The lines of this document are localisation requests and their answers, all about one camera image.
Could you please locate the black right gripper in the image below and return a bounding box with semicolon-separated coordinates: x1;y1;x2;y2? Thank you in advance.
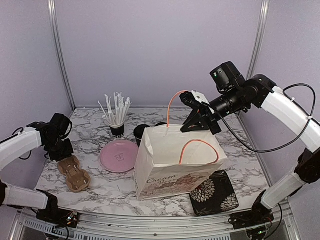
180;86;245;135

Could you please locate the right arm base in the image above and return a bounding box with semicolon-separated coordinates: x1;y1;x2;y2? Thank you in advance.
228;200;274;230

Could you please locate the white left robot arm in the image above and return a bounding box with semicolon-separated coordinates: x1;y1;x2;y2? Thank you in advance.
0;113;74;223

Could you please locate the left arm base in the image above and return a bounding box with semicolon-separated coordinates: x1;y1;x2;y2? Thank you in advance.
36;196;80;229

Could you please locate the black cup holding straws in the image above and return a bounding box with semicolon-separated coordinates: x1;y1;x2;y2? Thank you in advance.
109;122;125;140

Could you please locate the white wrapped straws bundle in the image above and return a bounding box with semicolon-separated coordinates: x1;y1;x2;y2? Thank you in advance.
97;92;132;127

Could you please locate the black paper coffee cup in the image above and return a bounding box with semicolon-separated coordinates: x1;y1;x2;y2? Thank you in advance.
155;122;167;127

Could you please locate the black floral square plate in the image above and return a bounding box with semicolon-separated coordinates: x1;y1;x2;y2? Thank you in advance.
189;170;239;216

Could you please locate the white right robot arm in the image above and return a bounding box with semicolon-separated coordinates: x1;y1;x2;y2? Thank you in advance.
179;61;320;224

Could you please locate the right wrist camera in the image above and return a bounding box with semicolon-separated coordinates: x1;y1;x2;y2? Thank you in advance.
179;90;209;109

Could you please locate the pink round plate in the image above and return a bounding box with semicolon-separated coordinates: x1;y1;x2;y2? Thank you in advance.
99;140;139;174

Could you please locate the cream bear paper bag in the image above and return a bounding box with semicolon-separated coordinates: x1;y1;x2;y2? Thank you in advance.
133;90;229;201

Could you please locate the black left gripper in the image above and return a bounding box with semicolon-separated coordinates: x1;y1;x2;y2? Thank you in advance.
46;136;74;162

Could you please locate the brown cardboard cup carrier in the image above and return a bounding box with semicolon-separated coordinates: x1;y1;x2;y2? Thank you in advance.
57;155;91;193

